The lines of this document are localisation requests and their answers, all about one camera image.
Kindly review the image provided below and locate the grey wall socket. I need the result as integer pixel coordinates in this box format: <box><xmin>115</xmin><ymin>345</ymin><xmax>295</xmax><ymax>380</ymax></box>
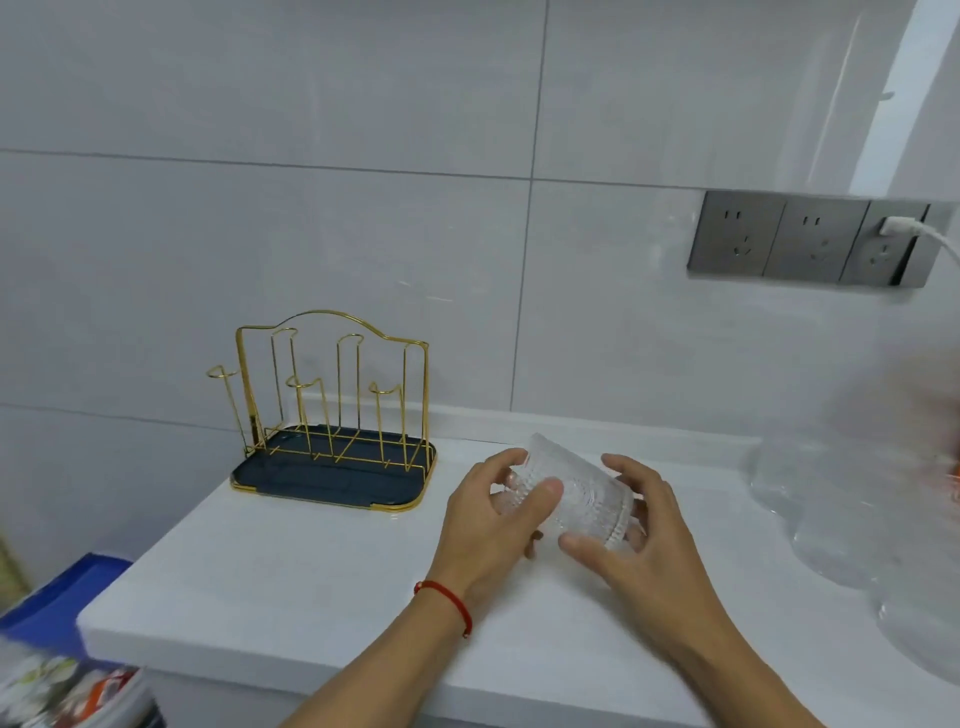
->
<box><xmin>762</xmin><ymin>195</ymin><xmax>872</xmax><ymax>285</ymax></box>
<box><xmin>839</xmin><ymin>200</ymin><xmax>951</xmax><ymax>291</ymax></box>
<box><xmin>687</xmin><ymin>189</ymin><xmax>788</xmax><ymax>279</ymax></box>

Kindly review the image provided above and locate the person's left hand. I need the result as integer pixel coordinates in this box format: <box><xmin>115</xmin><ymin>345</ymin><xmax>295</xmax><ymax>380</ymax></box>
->
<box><xmin>424</xmin><ymin>447</ymin><xmax>565</xmax><ymax>626</ymax></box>

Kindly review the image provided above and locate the blue plastic bin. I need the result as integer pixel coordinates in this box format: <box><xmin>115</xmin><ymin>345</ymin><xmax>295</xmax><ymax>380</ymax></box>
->
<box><xmin>0</xmin><ymin>553</ymin><xmax>134</xmax><ymax>663</ymax></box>

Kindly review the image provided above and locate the person's left forearm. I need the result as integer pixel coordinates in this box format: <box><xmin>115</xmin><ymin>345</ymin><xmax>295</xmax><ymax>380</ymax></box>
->
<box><xmin>280</xmin><ymin>585</ymin><xmax>480</xmax><ymax>728</ymax></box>

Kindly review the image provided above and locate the white power cable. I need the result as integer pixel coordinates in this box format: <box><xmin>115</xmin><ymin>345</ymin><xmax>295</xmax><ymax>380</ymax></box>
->
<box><xmin>919</xmin><ymin>222</ymin><xmax>960</xmax><ymax>269</ymax></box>

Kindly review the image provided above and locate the person's right forearm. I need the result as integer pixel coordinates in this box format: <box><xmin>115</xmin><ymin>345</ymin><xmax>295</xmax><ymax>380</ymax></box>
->
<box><xmin>669</xmin><ymin>619</ymin><xmax>828</xmax><ymax>728</ymax></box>

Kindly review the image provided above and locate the red string bracelet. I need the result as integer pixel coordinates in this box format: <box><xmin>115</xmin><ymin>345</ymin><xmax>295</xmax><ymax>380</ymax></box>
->
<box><xmin>413</xmin><ymin>579</ymin><xmax>474</xmax><ymax>640</ymax></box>

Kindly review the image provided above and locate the stack of patterned plates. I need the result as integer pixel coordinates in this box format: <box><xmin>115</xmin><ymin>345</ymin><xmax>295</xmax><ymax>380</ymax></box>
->
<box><xmin>0</xmin><ymin>636</ymin><xmax>163</xmax><ymax>728</ymax></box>

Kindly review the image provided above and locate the person's right hand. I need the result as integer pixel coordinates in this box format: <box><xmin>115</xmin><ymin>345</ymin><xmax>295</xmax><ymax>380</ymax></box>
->
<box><xmin>558</xmin><ymin>453</ymin><xmax>745</xmax><ymax>663</ymax></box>

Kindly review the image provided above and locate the gold wire cup rack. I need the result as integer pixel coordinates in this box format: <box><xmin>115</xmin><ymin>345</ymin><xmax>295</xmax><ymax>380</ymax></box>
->
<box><xmin>207</xmin><ymin>309</ymin><xmax>432</xmax><ymax>474</ymax></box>

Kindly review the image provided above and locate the clear ribbed glass cup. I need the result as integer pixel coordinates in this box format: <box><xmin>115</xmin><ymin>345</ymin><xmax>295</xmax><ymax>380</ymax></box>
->
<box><xmin>504</xmin><ymin>432</ymin><xmax>648</xmax><ymax>557</ymax></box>

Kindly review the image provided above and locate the dark blue drip tray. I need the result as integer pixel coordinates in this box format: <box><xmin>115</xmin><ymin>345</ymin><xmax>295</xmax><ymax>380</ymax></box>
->
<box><xmin>230</xmin><ymin>424</ymin><xmax>438</xmax><ymax>514</ymax></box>

